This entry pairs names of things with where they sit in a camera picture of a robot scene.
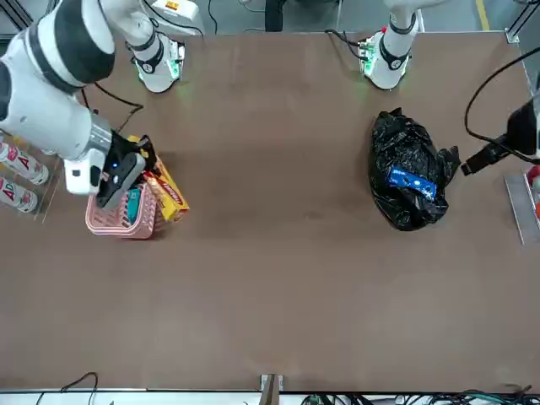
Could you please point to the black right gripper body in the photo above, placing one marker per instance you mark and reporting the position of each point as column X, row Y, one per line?
column 124, row 147

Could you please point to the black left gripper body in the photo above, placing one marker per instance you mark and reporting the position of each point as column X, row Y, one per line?
column 525, row 131

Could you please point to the yellow red wafer box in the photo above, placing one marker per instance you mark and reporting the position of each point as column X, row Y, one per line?
column 173, row 194

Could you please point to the blue snack box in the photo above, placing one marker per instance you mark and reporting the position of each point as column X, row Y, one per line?
column 411, row 181

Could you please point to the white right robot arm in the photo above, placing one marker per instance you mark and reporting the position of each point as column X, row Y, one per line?
column 42, row 109

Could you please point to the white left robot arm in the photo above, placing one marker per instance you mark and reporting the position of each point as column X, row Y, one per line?
column 390, row 63

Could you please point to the pink plastic basket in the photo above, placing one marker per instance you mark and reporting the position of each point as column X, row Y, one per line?
column 105, row 219

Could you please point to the black plastic bag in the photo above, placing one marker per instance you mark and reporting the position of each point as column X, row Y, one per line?
column 405, row 143

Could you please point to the red round object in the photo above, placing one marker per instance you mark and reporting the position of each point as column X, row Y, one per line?
column 535, row 173

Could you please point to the teal snack box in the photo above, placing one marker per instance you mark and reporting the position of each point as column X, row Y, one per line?
column 134, row 206

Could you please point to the clear acrylic bottle shelf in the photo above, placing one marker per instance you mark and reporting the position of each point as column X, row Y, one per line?
column 46, row 202

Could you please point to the pink cap white bottle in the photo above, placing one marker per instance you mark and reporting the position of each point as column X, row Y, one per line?
column 25, row 164
column 17, row 196

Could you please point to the white controller box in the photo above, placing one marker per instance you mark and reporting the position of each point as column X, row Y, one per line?
column 185, row 12

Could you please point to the aluminium corner post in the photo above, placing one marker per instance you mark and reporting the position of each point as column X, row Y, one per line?
column 512, row 36

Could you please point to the black aluminium frame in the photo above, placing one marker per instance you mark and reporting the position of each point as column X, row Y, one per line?
column 17, row 12

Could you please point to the aluminium frame post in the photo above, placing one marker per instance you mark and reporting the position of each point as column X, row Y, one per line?
column 270, row 388

